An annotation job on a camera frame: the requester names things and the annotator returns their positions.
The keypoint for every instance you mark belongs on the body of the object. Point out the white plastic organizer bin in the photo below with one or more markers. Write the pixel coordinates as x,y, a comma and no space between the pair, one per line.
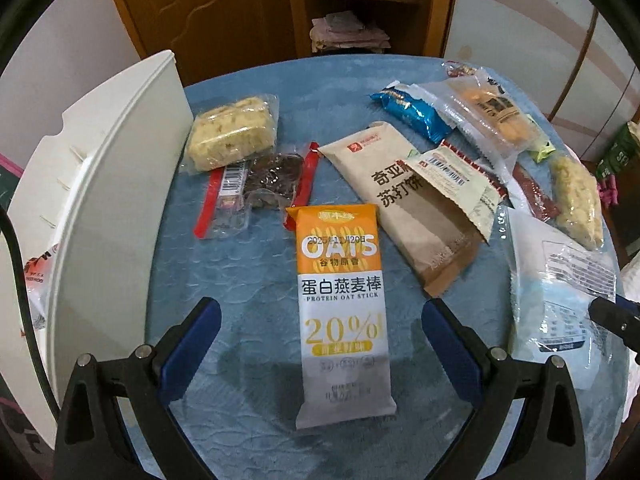
95,193

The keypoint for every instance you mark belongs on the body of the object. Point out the white label snack packet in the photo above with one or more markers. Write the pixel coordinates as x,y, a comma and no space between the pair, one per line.
464,182

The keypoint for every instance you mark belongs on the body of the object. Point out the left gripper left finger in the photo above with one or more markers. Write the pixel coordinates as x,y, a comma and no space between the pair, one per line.
92,440

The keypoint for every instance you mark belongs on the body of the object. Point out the yellow puffed snack pack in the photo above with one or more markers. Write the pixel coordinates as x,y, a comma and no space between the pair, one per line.
577,198

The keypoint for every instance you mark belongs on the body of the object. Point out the blue white wafer packet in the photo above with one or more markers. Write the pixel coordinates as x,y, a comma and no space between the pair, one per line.
403,103

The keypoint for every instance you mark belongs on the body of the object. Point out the red white jujube snack bag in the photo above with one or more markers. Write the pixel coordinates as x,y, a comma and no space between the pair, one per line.
37,273

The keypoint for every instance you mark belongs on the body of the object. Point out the folded pink cloths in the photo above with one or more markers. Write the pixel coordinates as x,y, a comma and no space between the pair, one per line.
343,31

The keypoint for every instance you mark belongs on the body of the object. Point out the dark prune red-edged packet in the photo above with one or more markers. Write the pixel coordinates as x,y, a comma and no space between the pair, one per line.
277,181

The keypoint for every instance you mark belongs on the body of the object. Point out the yellow rice cake block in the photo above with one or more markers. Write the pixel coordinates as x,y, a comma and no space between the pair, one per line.
231,133

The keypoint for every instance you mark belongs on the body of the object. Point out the orange white oats bar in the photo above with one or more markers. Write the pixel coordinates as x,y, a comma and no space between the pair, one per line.
342,315

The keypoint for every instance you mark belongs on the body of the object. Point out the round cookies clear pack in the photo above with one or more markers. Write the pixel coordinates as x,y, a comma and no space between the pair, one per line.
487,115

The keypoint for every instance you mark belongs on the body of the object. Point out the brown wooden door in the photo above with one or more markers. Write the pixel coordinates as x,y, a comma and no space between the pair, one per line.
210,38

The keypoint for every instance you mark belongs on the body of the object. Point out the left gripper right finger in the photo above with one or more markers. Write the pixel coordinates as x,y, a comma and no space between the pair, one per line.
547,441

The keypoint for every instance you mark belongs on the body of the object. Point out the blue table cloth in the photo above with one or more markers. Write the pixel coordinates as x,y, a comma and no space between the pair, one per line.
240,408

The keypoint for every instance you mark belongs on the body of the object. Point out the clear zip bag nuts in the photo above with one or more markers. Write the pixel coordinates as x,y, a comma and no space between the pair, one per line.
456,69

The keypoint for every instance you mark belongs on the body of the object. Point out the green pineapple cake packet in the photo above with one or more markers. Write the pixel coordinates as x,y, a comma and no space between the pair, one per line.
541,147

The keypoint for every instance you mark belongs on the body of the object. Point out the dark red snowflake packet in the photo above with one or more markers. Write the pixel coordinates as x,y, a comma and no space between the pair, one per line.
540,205

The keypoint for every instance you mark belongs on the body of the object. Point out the green bag by wall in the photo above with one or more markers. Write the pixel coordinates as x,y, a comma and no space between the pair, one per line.
617,157

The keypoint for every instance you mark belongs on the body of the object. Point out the light blue snack bag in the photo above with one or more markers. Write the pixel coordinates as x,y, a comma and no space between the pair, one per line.
553,281

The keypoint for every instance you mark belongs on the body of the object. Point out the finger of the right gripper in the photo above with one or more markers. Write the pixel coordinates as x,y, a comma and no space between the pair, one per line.
620,317

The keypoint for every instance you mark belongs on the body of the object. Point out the brown soda cracker pack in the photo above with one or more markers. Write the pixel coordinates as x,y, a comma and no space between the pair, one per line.
430,231

